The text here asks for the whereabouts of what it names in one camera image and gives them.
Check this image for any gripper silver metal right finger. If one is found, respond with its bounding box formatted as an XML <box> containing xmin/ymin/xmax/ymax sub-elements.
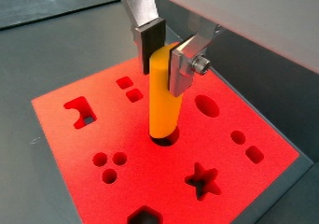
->
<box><xmin>168</xmin><ymin>13</ymin><xmax>224</xmax><ymax>97</ymax></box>

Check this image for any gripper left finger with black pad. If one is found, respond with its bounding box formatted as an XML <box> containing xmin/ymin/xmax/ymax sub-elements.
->
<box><xmin>121</xmin><ymin>0</ymin><xmax>165</xmax><ymax>75</ymax></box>

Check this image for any yellow oval peg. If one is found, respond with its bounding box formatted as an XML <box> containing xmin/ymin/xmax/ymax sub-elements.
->
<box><xmin>149</xmin><ymin>43</ymin><xmax>181</xmax><ymax>138</ymax></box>

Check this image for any red shape board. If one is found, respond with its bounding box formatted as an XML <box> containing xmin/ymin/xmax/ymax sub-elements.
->
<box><xmin>32</xmin><ymin>60</ymin><xmax>299</xmax><ymax>224</ymax></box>

